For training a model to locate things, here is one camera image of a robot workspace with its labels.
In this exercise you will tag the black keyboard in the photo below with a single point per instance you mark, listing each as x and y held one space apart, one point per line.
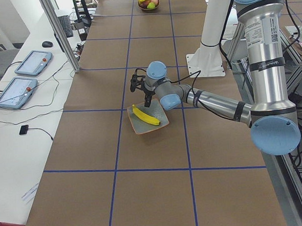
65 25

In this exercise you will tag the teach pendant far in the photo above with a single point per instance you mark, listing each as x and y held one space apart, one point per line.
34 63

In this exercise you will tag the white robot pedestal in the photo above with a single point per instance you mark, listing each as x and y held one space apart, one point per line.
207 58

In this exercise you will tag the wicker fruit basket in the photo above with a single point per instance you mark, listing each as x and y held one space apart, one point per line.
143 5

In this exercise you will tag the teach pendant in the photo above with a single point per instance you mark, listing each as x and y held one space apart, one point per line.
17 92
34 63

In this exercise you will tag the green pear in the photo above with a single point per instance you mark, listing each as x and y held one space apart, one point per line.
151 6

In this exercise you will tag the grey square plate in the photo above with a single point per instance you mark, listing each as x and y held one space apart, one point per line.
155 110

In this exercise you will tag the small black box device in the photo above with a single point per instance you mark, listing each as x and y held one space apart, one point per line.
23 129

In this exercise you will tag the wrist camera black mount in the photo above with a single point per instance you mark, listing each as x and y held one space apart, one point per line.
137 81

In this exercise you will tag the aluminium frame post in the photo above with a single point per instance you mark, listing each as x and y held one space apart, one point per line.
59 32

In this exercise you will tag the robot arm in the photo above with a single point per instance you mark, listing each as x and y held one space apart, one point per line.
272 117

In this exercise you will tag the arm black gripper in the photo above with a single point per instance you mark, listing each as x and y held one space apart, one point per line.
148 93

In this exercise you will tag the teach pendant near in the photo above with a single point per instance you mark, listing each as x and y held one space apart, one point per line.
17 92

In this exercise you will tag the black computer mouse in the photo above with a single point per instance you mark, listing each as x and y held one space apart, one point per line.
47 44

